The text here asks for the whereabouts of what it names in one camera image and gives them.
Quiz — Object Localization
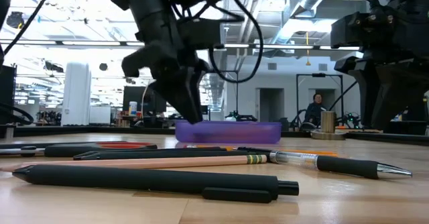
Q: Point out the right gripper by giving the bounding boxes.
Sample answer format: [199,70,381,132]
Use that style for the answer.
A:
[334,5,429,131]

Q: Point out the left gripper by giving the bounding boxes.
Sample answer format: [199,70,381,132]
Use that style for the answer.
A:
[110,0,225,125]

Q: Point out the natural wood pencil green ferrule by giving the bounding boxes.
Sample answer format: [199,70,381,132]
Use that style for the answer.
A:
[0,154,268,174]

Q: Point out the clear gel pen black grip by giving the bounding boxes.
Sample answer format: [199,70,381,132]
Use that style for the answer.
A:
[239,146,413,180]

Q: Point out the thick matte black clip pen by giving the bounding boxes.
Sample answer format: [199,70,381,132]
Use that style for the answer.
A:
[12,164,300,205]

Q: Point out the black scissors red handles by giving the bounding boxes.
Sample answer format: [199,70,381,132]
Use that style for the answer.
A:
[0,141,158,158]

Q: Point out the purple plastic supply box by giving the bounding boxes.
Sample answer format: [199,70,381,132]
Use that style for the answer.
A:
[174,119,282,144]

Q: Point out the grey door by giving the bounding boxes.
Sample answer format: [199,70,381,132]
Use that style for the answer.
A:
[308,88,337,116]
[255,87,286,123]

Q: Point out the black computer monitor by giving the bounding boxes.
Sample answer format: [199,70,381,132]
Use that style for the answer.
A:
[122,85,168,113]

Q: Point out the brass cylinder weight on disc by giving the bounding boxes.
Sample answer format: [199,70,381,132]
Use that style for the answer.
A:
[310,111,347,141]

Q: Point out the person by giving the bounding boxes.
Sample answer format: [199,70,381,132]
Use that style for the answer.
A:
[303,93,328,127]

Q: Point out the white cabinet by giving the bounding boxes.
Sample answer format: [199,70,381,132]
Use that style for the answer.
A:
[88,105,112,125]

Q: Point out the long ceiling light strip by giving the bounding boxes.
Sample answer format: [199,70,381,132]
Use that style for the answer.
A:
[0,40,361,52]

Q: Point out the white building column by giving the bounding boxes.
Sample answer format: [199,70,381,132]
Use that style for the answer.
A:
[61,61,93,127]

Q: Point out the black cabinet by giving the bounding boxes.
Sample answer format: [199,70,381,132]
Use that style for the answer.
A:
[0,64,17,126]

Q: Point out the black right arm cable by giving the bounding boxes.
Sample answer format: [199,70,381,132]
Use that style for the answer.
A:
[329,80,359,111]

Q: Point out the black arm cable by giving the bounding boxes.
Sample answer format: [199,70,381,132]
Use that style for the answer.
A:
[329,80,359,111]
[2,0,55,54]

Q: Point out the black metal frame rig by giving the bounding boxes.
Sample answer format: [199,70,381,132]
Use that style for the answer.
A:
[295,72,345,117]
[200,68,239,116]

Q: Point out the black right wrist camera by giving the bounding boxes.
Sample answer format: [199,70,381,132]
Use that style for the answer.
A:
[330,11,398,49]

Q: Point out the black left camera cable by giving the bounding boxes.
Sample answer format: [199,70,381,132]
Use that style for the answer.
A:
[207,0,265,84]

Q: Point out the narrow silver ceiling duct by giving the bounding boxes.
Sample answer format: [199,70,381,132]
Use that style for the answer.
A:
[267,0,339,46]

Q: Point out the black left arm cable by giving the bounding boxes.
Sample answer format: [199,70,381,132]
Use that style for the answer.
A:
[2,0,55,54]

